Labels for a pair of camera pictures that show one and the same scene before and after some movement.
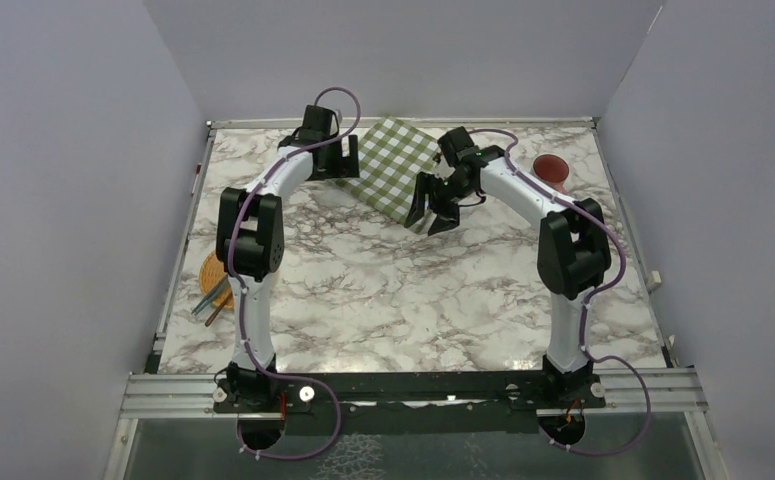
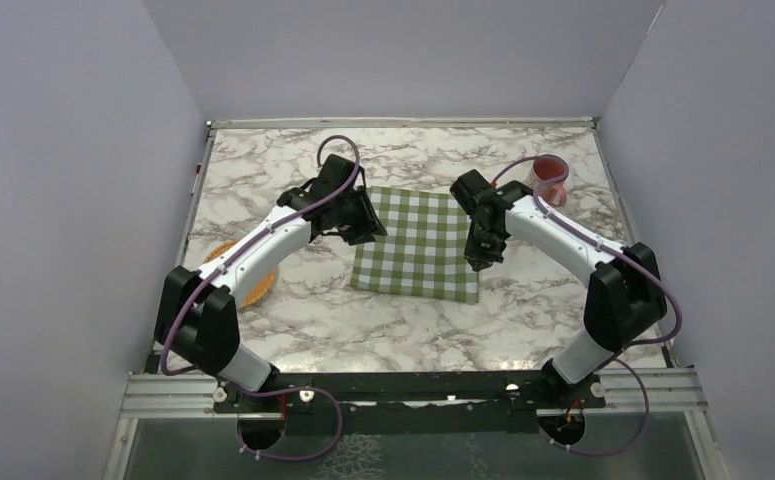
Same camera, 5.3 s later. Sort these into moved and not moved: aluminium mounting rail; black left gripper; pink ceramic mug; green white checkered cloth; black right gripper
Moved: green white checkered cloth; black right gripper; black left gripper
Not moved: aluminium mounting rail; pink ceramic mug
